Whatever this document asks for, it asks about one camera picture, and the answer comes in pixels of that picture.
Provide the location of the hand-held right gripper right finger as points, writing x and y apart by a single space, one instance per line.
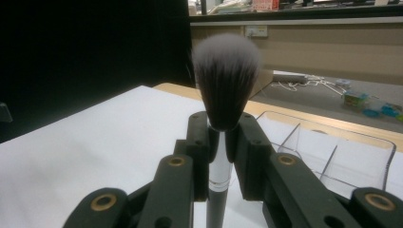
250 142

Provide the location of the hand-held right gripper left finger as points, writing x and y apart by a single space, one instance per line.
198 133

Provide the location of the black makeup brush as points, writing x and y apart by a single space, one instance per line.
225 88

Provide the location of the clear acrylic organizer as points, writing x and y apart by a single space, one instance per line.
364 164

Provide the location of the white power strip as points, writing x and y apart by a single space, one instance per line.
290 76

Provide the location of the wooden desk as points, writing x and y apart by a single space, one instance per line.
332 50

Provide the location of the colourful plastic toys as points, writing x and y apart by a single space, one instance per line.
374 106

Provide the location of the black curtain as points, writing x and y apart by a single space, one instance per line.
79 47

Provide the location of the white wall socket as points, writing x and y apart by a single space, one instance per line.
256 31

